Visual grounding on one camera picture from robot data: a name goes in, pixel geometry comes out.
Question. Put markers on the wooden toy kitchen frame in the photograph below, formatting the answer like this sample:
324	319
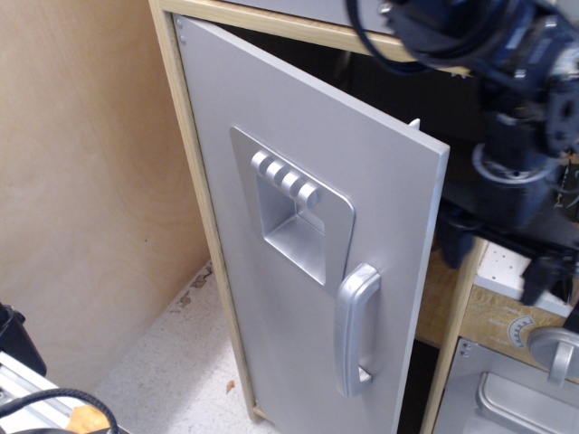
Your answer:
442	103

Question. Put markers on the silver oven knob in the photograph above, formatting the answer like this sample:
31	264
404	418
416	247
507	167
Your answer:
555	349

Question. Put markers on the aluminium rail lower left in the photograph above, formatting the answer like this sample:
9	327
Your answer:
17	381

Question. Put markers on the silver oven door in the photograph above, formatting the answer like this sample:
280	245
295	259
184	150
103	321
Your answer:
459	412

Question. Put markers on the white speckled stove top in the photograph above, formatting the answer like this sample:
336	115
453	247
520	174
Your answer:
500	270

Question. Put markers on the silver oven door handle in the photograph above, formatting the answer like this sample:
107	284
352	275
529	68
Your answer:
523	410

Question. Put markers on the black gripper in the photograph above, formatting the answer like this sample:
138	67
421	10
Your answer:
509	203

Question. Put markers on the silver fridge door handle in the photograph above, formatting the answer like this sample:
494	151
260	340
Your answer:
352	297

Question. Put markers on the orange tape piece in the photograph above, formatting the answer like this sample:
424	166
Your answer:
87	419

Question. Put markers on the silver upper freezer door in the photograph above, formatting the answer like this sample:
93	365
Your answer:
329	11

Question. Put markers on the silver dispenser panel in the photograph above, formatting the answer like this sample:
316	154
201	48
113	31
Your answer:
305	220

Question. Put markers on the black box lower left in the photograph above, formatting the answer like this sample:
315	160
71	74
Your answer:
16	342

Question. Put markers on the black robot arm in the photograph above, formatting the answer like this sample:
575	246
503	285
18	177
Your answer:
525	56

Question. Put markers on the silver fridge door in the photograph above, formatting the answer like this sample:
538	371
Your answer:
391	172

